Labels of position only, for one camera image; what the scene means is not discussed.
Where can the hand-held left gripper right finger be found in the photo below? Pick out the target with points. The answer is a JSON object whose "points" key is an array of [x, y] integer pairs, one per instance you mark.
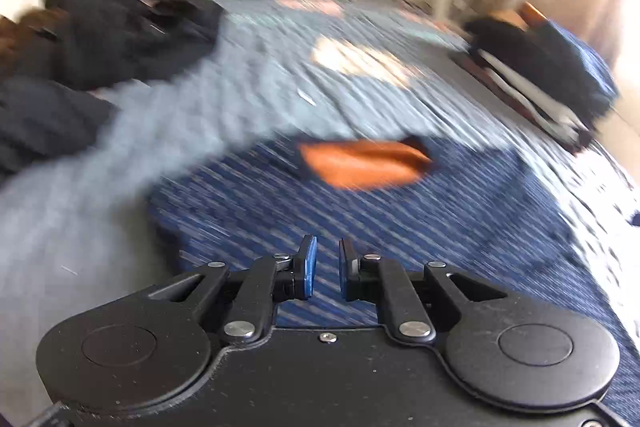
{"points": [[344, 267]]}

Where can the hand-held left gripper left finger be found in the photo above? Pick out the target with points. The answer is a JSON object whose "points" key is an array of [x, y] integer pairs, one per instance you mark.
{"points": [[311, 267]]}

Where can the navy patterned pajama top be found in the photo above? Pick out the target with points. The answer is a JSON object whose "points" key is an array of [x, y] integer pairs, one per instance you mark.
{"points": [[450, 217]]}

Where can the stack of folded mixed clothes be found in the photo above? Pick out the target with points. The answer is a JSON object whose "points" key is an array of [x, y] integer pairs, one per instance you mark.
{"points": [[525, 92]]}

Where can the grey-blue printed quilt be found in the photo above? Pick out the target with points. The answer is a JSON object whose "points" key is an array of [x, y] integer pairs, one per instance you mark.
{"points": [[275, 72]]}

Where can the black crumpled garment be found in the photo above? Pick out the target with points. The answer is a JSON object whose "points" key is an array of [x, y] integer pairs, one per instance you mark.
{"points": [[125, 47]]}

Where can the dark navy garment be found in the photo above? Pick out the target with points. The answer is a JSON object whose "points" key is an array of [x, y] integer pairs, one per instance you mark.
{"points": [[45, 122]]}

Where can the folded navy patterned garment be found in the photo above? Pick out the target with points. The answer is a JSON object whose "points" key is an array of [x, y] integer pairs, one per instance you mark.
{"points": [[580, 62]]}

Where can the brown coat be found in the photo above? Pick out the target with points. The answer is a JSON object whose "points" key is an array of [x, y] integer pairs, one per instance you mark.
{"points": [[25, 37]]}

